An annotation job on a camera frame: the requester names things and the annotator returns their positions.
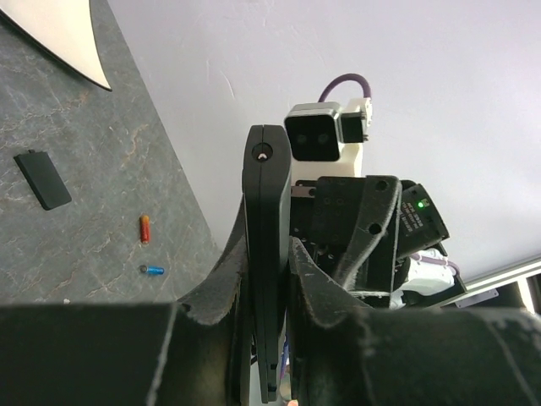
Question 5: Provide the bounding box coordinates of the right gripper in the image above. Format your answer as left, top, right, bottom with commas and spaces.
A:
290, 175, 402, 296

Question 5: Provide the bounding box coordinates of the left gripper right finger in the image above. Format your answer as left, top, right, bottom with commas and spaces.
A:
287, 238, 540, 405

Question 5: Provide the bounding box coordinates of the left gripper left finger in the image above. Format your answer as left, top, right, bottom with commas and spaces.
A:
1, 207, 252, 405

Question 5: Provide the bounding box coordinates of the black remote control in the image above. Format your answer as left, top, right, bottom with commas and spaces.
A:
242, 124, 292, 403

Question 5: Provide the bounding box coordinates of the orange-red battery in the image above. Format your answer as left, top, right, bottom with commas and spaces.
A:
139, 214, 150, 244

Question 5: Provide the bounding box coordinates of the black battery cover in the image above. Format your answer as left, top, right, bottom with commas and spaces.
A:
14, 150, 72, 211

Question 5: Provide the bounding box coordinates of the light blue battery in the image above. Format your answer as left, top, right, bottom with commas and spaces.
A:
139, 265, 165, 276

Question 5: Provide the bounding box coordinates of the white square plate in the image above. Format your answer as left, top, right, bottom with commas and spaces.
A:
1, 0, 112, 91

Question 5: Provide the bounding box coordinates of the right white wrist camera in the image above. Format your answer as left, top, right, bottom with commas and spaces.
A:
284, 97, 373, 184

